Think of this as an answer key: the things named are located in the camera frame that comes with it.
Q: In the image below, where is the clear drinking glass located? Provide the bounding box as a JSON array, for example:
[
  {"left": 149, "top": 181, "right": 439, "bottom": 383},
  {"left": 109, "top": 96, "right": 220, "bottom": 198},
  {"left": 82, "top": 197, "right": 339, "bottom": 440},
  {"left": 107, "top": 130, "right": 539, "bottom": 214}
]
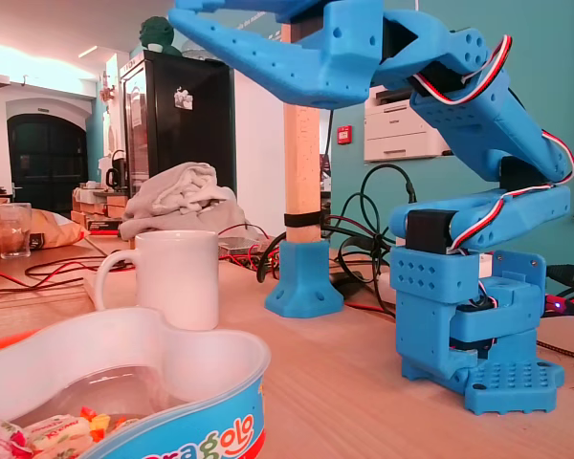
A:
[{"left": 0, "top": 202, "right": 33, "bottom": 261}]

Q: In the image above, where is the blue printed post base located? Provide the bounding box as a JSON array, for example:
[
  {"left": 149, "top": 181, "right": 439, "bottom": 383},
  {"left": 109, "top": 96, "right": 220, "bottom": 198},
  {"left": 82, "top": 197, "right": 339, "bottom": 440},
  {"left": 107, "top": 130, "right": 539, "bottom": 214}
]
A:
[{"left": 264, "top": 240, "right": 345, "bottom": 319}]

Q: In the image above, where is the striped servo cable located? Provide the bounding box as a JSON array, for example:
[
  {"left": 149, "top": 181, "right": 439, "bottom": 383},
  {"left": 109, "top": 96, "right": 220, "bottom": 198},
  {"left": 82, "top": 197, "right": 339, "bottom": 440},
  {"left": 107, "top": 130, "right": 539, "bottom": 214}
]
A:
[
  {"left": 410, "top": 35, "right": 514, "bottom": 104},
  {"left": 447, "top": 131, "right": 574, "bottom": 254}
]

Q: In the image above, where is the flower-shaped plastic candy tub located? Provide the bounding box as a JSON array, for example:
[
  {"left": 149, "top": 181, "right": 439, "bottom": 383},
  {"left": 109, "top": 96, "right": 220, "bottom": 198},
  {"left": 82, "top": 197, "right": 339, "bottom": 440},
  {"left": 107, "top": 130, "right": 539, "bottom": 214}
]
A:
[{"left": 0, "top": 306, "right": 273, "bottom": 459}]

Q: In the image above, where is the dark arched double door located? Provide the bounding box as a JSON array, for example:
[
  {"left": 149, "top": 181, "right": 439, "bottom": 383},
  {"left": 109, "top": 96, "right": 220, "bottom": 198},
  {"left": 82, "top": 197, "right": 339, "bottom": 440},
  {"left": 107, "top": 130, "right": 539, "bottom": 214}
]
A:
[{"left": 7, "top": 113, "right": 88, "bottom": 211}]

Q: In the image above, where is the grey cloth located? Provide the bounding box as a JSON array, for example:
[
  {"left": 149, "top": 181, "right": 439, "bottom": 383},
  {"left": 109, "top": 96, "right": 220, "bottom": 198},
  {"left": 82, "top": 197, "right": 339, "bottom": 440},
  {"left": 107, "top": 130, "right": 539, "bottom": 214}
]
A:
[{"left": 119, "top": 161, "right": 248, "bottom": 240}]

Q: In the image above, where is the thick black cable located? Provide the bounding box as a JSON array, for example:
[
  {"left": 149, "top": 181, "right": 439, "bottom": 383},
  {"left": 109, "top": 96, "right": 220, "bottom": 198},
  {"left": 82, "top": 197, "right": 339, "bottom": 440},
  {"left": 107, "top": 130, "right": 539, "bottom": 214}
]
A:
[{"left": 255, "top": 164, "right": 418, "bottom": 317}]

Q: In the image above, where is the white wrapped fruit candy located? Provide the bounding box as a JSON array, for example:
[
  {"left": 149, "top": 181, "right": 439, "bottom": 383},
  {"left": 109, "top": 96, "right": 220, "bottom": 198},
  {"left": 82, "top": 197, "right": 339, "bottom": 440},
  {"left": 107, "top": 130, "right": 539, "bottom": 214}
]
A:
[
  {"left": 26, "top": 414, "right": 95, "bottom": 455},
  {"left": 0, "top": 415, "right": 34, "bottom": 459}
]

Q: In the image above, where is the light wooden base board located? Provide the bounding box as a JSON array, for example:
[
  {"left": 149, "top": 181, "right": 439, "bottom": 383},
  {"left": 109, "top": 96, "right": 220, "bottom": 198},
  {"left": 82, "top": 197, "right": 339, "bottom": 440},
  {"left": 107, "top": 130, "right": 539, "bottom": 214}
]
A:
[{"left": 83, "top": 248, "right": 574, "bottom": 459}]

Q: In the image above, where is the black electric kettle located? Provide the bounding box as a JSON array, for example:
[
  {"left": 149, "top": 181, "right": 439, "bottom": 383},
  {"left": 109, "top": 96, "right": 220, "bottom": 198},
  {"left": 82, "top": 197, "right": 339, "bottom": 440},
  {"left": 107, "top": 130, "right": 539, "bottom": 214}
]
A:
[{"left": 105, "top": 149, "right": 128, "bottom": 190}]

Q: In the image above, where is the flat black red box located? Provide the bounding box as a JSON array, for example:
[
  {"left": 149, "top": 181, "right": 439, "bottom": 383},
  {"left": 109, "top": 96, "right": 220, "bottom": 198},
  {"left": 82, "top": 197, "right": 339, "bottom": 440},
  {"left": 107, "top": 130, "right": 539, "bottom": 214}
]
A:
[{"left": 86, "top": 217, "right": 125, "bottom": 235}]

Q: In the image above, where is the black glass-door fridge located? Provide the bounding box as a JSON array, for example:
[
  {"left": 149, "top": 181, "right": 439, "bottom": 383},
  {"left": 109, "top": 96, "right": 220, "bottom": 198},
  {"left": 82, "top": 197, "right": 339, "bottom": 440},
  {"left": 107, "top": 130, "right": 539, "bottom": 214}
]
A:
[{"left": 119, "top": 49, "right": 237, "bottom": 230}]

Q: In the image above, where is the brown paper snack bag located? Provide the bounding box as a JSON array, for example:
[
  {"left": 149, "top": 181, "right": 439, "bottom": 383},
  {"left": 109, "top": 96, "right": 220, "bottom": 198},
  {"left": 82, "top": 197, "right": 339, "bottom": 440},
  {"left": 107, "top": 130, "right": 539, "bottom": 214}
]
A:
[{"left": 0, "top": 198, "right": 90, "bottom": 254}]

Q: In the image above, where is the black strap on post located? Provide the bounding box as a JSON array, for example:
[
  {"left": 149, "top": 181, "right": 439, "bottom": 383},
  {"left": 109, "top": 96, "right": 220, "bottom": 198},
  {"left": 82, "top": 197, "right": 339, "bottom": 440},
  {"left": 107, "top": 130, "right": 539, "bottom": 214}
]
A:
[{"left": 284, "top": 213, "right": 323, "bottom": 230}]

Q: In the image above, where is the white laser printer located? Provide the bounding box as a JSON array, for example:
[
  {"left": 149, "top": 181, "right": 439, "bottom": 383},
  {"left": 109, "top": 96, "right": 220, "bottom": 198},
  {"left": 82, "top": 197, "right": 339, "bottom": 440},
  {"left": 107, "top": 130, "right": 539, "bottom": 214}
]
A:
[{"left": 363, "top": 85, "right": 453, "bottom": 164}]

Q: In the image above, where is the black power plug adapter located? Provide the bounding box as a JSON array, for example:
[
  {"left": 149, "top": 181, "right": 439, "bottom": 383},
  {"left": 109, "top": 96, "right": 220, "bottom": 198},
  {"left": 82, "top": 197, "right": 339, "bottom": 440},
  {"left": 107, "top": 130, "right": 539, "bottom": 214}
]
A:
[{"left": 546, "top": 264, "right": 574, "bottom": 289}]

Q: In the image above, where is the green plush figure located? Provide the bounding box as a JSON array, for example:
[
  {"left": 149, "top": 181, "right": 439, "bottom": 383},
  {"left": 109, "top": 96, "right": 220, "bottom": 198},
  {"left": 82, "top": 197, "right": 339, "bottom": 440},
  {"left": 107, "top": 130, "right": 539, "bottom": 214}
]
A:
[{"left": 140, "top": 16, "right": 181, "bottom": 56}]

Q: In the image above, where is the white ceramic mug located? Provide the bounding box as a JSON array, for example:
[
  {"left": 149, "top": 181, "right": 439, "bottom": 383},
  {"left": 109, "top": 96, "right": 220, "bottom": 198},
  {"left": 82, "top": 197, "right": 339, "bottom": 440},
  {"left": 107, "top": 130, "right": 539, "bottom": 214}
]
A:
[{"left": 94, "top": 229, "right": 221, "bottom": 332}]

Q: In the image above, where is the clear plastic case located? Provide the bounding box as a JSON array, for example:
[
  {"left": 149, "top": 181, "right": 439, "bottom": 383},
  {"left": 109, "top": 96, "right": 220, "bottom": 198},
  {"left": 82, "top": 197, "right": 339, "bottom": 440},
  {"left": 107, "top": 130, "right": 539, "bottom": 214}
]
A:
[{"left": 218, "top": 235, "right": 269, "bottom": 257}]

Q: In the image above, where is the yellow wrapped fruit candy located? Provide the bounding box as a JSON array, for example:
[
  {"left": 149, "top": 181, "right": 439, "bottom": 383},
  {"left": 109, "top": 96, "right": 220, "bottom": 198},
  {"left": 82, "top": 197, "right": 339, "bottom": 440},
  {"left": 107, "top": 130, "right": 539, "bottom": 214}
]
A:
[{"left": 78, "top": 405, "right": 112, "bottom": 444}]

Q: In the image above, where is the small fridge magnet photo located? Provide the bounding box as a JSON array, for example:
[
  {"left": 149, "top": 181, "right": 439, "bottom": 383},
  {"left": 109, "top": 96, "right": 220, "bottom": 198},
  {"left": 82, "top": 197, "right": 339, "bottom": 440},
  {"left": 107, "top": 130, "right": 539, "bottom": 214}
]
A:
[{"left": 173, "top": 86, "right": 195, "bottom": 110}]

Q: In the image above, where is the motor controller board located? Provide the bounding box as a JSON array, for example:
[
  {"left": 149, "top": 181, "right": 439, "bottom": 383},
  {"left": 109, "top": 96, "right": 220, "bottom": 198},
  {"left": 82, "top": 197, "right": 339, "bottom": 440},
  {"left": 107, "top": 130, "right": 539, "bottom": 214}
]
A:
[{"left": 543, "top": 294, "right": 569, "bottom": 316}]

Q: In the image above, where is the brown cardboard sheet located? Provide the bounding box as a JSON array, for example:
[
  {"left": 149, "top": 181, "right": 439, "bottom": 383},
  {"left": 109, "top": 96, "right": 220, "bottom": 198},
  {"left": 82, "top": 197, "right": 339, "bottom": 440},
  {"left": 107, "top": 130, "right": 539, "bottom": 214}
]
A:
[{"left": 535, "top": 316, "right": 574, "bottom": 365}]

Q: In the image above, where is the wooden camera post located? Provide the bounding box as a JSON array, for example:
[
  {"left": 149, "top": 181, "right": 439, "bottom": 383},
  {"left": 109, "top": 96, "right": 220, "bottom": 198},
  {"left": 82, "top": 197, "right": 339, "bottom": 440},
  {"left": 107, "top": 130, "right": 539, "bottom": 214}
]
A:
[{"left": 280, "top": 21, "right": 326, "bottom": 245}]

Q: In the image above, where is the white power strip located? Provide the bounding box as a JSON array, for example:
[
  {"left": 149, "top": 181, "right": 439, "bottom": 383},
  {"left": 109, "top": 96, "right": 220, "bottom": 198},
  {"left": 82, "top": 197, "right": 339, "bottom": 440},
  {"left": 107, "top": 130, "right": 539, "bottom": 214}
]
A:
[{"left": 476, "top": 252, "right": 497, "bottom": 279}]

